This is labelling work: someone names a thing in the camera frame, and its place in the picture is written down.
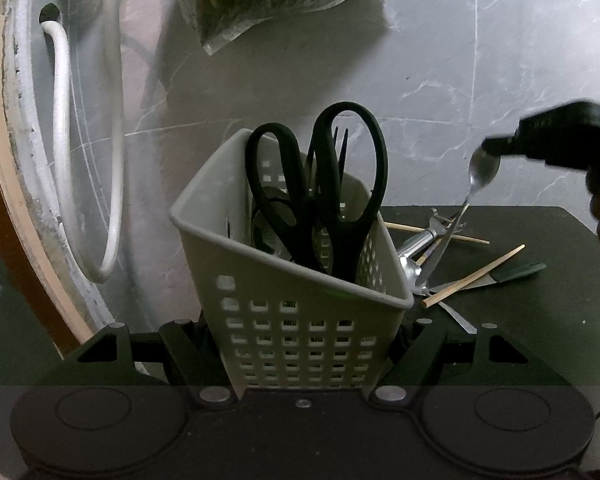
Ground wooden door frame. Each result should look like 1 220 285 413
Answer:
0 0 101 361

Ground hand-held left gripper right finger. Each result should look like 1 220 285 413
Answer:
367 317 528 406

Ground white perforated utensil basket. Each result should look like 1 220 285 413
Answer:
170 128 415 391

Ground dark green box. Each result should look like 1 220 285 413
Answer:
0 247 63 386

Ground dark handled scissors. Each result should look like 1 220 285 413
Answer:
244 101 388 283

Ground white hose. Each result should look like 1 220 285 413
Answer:
39 0 127 285

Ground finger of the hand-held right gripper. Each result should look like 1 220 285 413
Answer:
481 134 521 159

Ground silver metal utensil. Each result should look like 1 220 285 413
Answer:
437 301 478 335

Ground green handled knife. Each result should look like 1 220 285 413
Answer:
427 261 547 295

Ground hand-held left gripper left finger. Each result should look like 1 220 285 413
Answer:
75 317 233 406

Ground silver spoon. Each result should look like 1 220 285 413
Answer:
412 147 502 295

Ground black fork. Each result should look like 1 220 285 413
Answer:
307 126 350 196

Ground metal peeler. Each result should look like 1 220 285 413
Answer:
396 208 466 276

